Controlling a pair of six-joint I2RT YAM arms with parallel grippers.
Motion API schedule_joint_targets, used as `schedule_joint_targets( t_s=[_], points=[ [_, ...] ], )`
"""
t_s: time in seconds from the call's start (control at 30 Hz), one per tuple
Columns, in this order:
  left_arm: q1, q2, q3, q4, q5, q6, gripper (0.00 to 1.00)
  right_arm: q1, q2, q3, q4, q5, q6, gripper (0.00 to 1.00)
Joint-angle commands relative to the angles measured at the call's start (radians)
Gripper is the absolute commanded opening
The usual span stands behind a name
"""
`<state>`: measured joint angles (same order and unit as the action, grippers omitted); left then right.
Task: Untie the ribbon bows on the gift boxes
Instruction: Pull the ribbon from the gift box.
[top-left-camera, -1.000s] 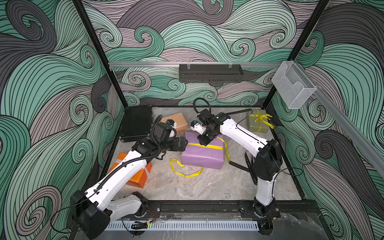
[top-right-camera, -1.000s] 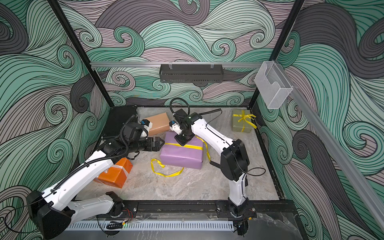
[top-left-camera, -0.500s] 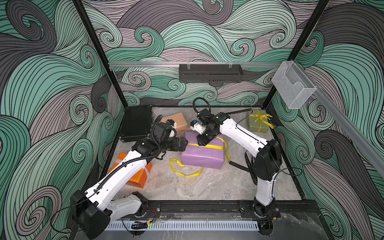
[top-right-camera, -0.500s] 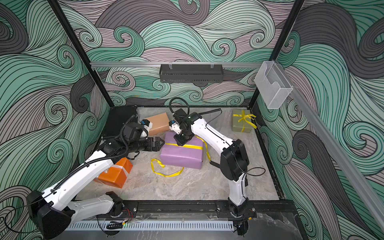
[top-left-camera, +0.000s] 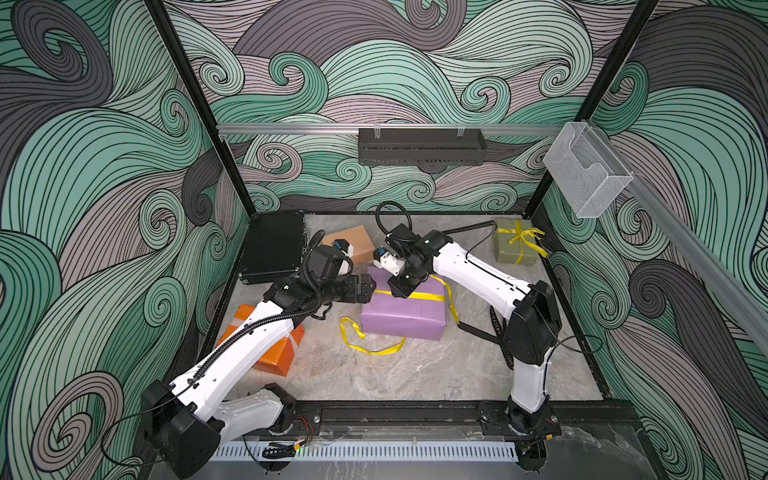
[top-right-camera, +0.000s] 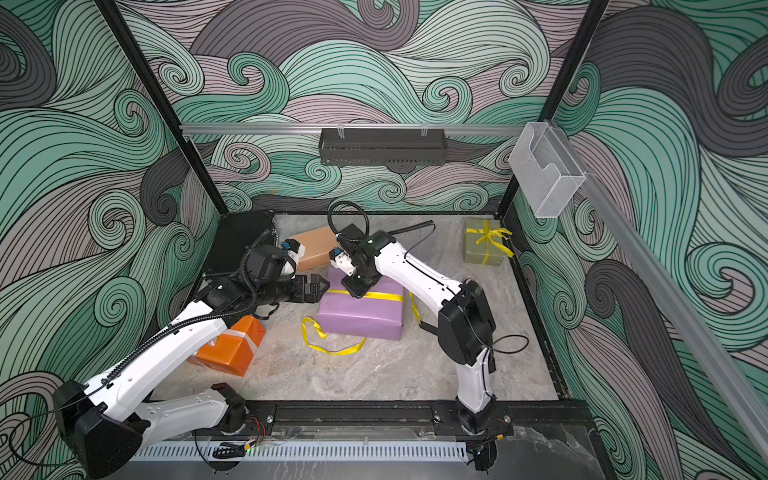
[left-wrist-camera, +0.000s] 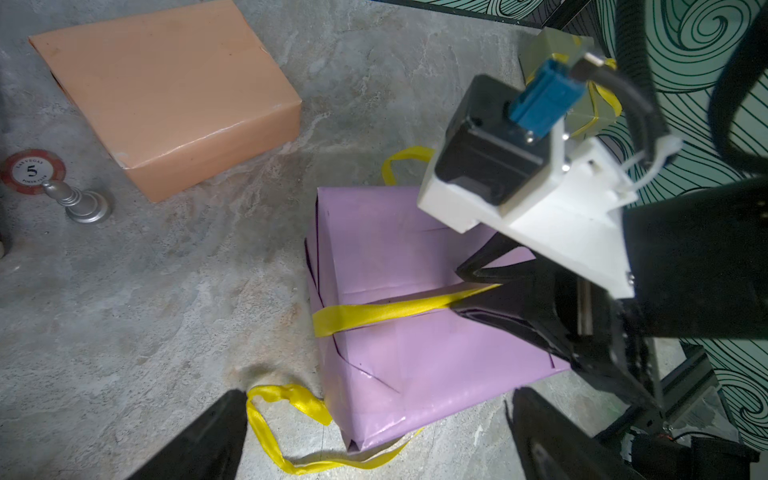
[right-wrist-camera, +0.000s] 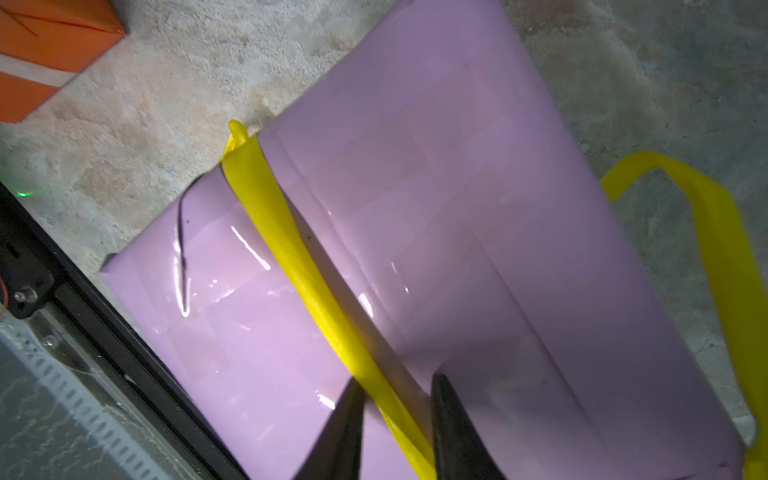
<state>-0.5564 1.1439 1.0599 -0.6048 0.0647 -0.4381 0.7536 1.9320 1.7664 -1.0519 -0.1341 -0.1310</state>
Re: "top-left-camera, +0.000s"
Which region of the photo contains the peach gift box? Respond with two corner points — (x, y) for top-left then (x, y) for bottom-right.
(322, 225), (375, 266)

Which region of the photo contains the purple gift box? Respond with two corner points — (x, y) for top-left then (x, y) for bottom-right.
(359, 266), (449, 341)

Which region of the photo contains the yellow ribbon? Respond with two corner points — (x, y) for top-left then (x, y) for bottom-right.
(496, 219), (549, 260)
(339, 275), (460, 356)

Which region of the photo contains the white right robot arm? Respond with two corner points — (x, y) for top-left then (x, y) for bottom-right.
(373, 224), (562, 436)

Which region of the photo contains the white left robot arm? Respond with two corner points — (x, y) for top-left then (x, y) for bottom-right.
(140, 274), (376, 479)

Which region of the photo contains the orange gift box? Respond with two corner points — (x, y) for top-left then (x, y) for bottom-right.
(216, 304), (305, 377)

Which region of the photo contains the black case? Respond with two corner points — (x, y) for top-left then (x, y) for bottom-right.
(238, 211), (307, 284)

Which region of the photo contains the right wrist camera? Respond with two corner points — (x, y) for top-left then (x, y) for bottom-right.
(373, 248), (405, 276)

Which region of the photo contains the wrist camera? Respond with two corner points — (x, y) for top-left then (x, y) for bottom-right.
(373, 248), (405, 276)
(308, 239), (354, 283)

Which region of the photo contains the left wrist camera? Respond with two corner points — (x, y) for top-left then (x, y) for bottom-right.
(308, 239), (354, 283)

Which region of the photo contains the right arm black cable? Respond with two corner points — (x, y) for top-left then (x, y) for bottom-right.
(374, 200), (499, 247)

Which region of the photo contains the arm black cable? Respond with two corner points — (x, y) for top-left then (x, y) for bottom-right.
(374, 200), (499, 247)
(98, 230), (337, 469)

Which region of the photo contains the black perforated wall tray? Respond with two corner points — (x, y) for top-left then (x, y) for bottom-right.
(357, 129), (488, 168)

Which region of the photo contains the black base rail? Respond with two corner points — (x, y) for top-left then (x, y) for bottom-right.
(161, 400), (637, 439)

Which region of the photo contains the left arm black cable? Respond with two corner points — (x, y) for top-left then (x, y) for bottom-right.
(98, 230), (337, 469)

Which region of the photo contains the white slotted cable duct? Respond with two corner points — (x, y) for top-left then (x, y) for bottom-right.
(212, 440), (518, 463)

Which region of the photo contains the aluminium rail back wall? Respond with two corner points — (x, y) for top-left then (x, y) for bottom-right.
(216, 122), (563, 137)

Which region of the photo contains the aluminium rail wall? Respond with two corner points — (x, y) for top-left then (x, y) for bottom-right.
(216, 122), (563, 137)
(591, 126), (767, 351)

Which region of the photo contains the clear acrylic wall holder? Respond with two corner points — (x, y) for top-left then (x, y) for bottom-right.
(544, 121), (633, 219)

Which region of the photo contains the black frame post right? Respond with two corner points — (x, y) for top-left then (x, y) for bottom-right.
(523, 1), (658, 219)

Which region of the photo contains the black frame post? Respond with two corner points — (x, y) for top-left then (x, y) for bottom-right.
(523, 1), (658, 219)
(144, 0), (256, 217)

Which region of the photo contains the aluminium rail right wall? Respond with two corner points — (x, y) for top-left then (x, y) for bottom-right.
(591, 126), (767, 351)

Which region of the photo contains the black frame post left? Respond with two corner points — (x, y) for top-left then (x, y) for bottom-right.
(144, 0), (256, 217)

